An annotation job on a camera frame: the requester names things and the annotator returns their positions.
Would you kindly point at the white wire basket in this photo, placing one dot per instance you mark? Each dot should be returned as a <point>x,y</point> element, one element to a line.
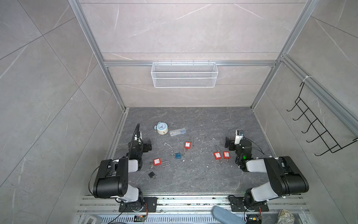
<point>184,75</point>

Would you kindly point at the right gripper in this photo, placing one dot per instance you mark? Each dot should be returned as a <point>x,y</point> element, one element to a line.
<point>231,143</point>

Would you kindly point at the blue padlock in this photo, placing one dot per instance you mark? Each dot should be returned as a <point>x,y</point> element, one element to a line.
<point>177,155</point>

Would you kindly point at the small black padlock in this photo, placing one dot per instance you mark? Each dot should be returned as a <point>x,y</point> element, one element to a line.
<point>152,174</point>

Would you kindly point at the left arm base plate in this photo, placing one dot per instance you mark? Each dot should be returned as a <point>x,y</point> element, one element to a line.
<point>146,204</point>

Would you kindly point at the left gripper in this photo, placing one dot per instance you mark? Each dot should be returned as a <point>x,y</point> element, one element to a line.
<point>135,141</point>

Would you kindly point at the blue slipper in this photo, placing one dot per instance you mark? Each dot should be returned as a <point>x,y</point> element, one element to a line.
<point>226,217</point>

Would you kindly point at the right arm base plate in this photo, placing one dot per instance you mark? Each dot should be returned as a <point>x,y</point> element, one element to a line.
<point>238,204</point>

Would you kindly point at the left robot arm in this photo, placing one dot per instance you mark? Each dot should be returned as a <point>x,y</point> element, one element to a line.
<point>112,175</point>

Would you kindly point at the red padlock long shackle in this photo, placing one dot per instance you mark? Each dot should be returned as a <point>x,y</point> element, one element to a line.
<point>159,162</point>

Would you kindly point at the patterned shoe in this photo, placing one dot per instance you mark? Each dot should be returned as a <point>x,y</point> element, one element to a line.
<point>285,217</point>

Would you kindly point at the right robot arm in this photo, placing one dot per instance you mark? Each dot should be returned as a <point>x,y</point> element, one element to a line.
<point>284,177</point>

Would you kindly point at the black wire hook rack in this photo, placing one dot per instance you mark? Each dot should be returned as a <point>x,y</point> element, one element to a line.
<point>322,133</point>

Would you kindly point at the aluminium rail front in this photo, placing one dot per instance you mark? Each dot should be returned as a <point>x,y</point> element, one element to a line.
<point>191,203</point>

